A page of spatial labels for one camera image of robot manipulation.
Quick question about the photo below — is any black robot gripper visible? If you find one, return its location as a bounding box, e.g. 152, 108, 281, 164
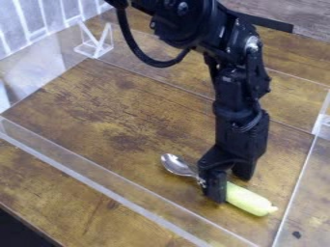
198, 72, 270, 204

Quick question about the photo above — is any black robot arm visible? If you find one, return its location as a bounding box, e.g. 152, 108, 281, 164
104, 0, 271, 204

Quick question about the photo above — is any clear acrylic front barrier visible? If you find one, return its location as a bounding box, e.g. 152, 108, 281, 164
0, 116, 258, 247

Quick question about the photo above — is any clear acrylic barrier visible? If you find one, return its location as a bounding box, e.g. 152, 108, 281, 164
273, 91, 330, 247
0, 116, 258, 247

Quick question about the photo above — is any clear acrylic right barrier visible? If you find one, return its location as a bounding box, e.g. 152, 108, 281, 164
273, 91, 330, 247

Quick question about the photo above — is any black strip on table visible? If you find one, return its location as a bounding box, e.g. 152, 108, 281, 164
241, 14, 294, 33

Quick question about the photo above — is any clear acrylic corner bracket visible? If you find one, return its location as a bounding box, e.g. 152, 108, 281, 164
74, 23, 114, 59

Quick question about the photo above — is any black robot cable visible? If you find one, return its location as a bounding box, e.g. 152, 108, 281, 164
112, 0, 192, 69

